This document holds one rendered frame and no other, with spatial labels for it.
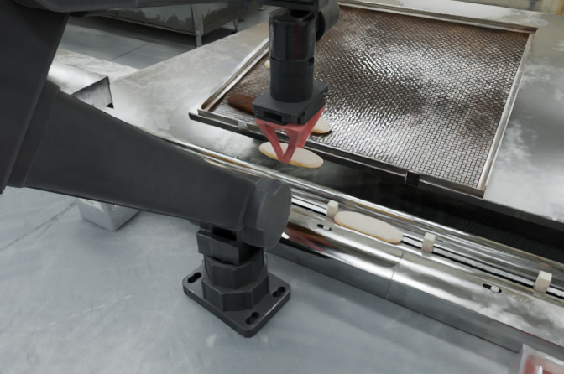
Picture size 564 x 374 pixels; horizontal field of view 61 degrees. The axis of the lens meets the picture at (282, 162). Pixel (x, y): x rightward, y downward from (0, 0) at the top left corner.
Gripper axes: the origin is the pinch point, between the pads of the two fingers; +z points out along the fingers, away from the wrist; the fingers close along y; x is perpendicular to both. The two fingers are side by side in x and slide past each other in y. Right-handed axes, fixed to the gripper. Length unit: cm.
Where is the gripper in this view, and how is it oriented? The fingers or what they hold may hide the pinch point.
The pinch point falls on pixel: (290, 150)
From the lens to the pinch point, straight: 68.0
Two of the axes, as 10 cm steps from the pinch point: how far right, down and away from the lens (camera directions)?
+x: -8.7, -2.8, 4.0
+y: 4.9, -5.1, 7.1
